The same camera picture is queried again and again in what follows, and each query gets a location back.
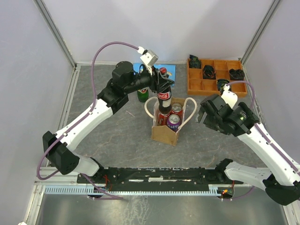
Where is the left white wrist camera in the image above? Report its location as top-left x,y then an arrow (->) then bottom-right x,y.
137,46 -> 158,75

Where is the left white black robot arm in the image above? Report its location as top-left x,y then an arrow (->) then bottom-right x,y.
42,61 -> 174,183

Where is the dark rolled item top-left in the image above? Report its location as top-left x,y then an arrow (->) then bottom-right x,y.
189,54 -> 202,69

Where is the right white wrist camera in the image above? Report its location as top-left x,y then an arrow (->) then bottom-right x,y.
221,84 -> 238,109

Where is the dark rolled item centre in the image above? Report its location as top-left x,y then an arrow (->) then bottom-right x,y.
202,65 -> 216,80

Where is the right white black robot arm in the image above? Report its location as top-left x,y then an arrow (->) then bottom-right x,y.
197,91 -> 300,206

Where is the dark rolled item right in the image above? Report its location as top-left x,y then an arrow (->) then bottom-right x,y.
229,68 -> 245,81

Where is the brown canvas tote bag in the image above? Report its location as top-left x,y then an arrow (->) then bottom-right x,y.
144,97 -> 197,146

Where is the green glass bottle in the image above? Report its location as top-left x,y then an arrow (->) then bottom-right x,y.
137,87 -> 149,103

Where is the red cola can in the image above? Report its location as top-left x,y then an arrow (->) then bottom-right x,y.
171,103 -> 183,119
157,111 -> 171,126

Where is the orange wooden compartment tray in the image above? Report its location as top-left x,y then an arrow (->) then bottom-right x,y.
187,59 -> 243,96

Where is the cola bottle red cap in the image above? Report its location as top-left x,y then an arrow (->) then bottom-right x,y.
157,67 -> 172,114

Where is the light blue cable duct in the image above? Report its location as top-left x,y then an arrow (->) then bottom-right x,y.
44,185 -> 221,197

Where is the aluminium frame rail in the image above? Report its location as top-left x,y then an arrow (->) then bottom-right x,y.
33,0 -> 77,68

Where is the blue patterned cloth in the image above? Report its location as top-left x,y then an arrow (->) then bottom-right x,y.
133,63 -> 176,87

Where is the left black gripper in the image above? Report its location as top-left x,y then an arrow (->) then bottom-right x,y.
124,65 -> 175,95

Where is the purple soda can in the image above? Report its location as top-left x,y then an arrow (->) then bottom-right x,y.
167,114 -> 180,132

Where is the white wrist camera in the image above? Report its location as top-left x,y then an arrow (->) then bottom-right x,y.
221,84 -> 238,109
137,46 -> 158,75

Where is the dark rolled item bottom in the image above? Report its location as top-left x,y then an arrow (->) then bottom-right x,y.
217,79 -> 230,91

